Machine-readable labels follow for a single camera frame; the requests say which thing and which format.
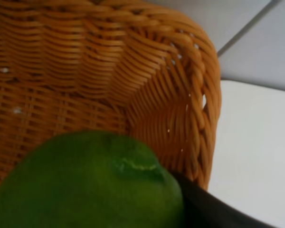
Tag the green lemon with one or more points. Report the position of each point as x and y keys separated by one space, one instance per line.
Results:
x=91 y=179

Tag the orange wicker basket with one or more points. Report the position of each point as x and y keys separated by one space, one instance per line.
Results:
x=125 y=66

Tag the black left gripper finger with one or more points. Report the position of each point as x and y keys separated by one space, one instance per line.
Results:
x=203 y=210

